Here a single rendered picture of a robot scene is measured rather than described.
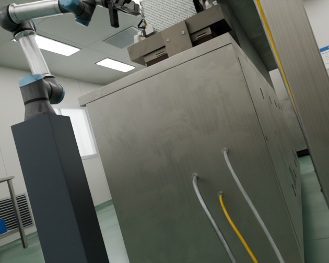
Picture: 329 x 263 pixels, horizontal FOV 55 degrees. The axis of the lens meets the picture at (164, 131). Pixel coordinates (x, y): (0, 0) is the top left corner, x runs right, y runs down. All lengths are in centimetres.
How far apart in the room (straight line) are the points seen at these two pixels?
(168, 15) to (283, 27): 98
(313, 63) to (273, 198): 62
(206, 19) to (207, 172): 55
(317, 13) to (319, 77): 665
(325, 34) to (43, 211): 636
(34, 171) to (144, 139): 58
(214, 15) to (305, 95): 72
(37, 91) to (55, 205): 54
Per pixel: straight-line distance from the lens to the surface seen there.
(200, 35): 123
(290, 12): 58
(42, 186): 152
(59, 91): 176
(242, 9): 168
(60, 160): 147
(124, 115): 123
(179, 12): 149
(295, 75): 56
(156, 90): 117
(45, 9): 171
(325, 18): 718
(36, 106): 159
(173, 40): 122
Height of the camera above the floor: 55
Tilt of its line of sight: 5 degrees up
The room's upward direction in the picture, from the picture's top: 17 degrees counter-clockwise
